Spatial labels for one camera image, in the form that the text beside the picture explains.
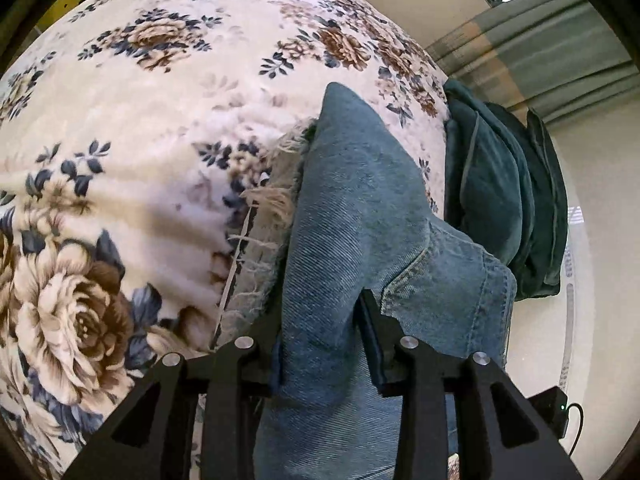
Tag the floral printed blanket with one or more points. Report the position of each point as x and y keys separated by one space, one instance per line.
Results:
x=150 y=160

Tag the black box with green light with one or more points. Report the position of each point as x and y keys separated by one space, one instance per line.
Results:
x=547 y=410

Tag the white bed headboard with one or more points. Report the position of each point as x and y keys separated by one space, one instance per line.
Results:
x=600 y=260

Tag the teal plush pillow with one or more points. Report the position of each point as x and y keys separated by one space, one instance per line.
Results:
x=547 y=220

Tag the teal curtain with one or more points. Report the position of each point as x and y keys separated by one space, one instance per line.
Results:
x=540 y=55

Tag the teal plush blanket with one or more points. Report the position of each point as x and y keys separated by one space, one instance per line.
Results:
x=480 y=185

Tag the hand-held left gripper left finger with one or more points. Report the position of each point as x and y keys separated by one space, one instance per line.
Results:
x=245 y=366

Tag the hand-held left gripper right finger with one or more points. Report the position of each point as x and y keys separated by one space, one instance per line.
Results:
x=372 y=341

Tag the blue denim pants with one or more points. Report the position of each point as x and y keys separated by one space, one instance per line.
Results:
x=350 y=220

